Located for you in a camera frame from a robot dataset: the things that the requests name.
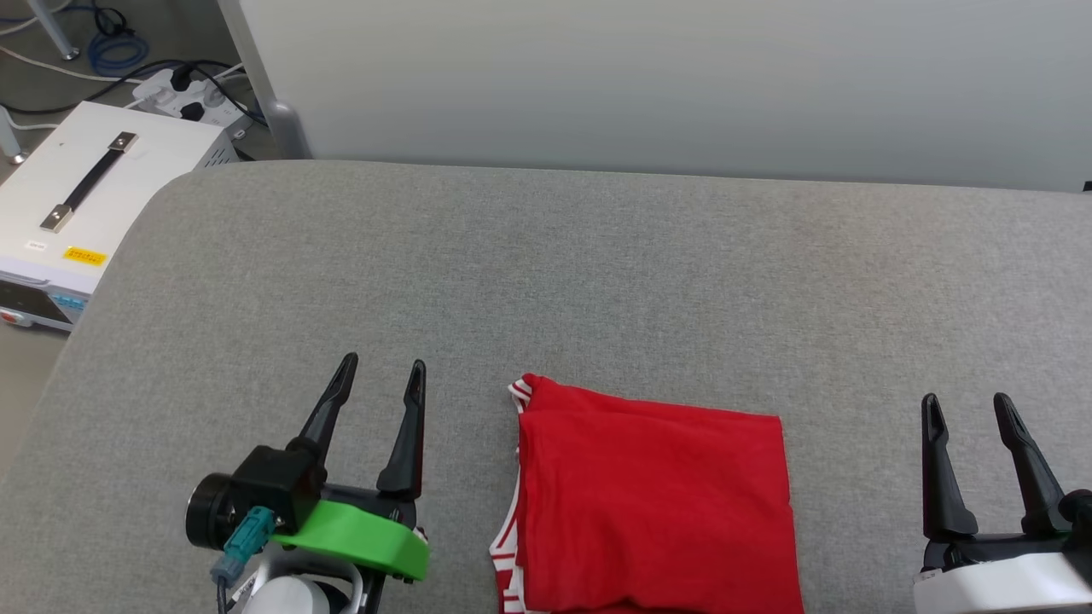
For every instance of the grey partition post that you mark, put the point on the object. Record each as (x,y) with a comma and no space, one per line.
(273,94)

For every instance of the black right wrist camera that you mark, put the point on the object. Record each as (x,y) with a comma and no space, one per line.
(1079,512)

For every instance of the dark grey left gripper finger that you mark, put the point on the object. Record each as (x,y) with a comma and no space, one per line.
(409,452)
(328,418)

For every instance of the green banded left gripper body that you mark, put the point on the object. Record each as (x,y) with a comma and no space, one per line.
(358,529)

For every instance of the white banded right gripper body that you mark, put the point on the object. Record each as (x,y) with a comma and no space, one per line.
(998,580)

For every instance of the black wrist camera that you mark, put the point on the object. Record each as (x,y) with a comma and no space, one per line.
(264,486)
(1079,512)

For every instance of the white power strip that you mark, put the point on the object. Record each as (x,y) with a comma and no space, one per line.
(192,98)

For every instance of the red and white jersey garment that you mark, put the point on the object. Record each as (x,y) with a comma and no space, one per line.
(657,503)

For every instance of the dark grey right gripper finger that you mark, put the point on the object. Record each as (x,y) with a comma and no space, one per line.
(943,477)
(1036,486)

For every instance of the white partition panel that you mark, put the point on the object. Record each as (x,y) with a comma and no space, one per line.
(682,85)

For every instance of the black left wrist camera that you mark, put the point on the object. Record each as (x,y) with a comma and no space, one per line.
(264,486)

